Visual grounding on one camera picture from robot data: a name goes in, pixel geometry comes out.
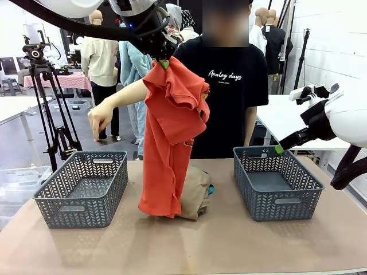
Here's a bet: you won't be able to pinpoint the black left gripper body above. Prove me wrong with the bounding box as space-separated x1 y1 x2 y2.
122 8 181 61

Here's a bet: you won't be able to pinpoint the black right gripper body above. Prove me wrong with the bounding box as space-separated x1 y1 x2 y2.
300 99 337 142

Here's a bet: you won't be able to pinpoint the orange t-shirt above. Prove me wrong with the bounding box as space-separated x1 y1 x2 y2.
138 56 212 219

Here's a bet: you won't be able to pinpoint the beige garment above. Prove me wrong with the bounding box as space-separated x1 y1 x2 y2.
179 165 213 221

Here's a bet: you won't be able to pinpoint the person's left forearm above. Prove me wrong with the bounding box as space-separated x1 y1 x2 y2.
243 114 257 147

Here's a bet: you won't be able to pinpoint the person's right forearm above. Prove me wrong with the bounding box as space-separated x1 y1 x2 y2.
108 78 149 111

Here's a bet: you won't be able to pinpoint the person's right hand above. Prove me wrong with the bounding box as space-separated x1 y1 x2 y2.
87 100 120 142

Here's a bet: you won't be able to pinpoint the large white table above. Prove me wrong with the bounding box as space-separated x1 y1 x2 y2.
256 94 352 151

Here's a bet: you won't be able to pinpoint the mannequin in light blue fleece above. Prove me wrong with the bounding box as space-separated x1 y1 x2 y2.
119 40 154 160

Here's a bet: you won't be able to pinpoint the mannequin in plaid hoodie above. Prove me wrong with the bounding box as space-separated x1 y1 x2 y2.
165 3 185 46

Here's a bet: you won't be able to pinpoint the mannequin with patterned scarf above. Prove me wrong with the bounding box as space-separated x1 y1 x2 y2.
180 10 201 43

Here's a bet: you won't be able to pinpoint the black backdrop stand poles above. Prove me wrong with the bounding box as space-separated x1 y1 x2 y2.
279 0 296 95

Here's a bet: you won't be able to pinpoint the grey plastic lattice basket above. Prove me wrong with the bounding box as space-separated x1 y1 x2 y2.
233 145 326 222
32 151 129 229

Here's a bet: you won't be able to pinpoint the mannequin in cream jacket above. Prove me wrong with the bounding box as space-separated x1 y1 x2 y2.
80 10 120 139

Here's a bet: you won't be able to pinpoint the black light stand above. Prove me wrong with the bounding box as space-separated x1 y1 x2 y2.
294 27 312 91

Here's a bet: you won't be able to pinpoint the person in black t-shirt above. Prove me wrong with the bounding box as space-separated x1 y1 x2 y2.
173 0 270 160

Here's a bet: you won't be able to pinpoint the mannequin in black shirt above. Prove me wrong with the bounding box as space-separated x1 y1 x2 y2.
261 8 294 95

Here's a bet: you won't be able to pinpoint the table with red checked cloth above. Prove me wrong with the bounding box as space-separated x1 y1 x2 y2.
23 71 92 92

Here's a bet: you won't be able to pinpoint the mannequin in white shirt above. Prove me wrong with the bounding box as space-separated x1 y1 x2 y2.
248 7 268 55

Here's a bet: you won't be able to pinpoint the black monitor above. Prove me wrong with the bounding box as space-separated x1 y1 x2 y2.
15 56 30 74
0 56 15 76

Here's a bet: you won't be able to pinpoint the grey metal stool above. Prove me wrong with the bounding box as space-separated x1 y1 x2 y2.
2 78 23 97

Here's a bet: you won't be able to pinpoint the small white table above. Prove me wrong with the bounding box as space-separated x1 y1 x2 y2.
0 96 54 141

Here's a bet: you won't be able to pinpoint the clear plastic storage bin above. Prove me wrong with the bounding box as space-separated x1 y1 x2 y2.
0 165 53 230

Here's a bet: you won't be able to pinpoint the black right arm cable sleeve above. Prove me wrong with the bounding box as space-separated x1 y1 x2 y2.
330 143 367 190

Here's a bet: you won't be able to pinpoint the black arm cable sleeve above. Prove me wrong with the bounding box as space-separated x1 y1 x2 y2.
330 143 367 190
8 0 173 42

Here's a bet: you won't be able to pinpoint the black left arm cable sleeve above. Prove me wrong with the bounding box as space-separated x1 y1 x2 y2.
8 0 173 42

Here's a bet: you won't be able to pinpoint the black camera tripod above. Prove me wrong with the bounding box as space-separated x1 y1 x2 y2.
28 62 84 172

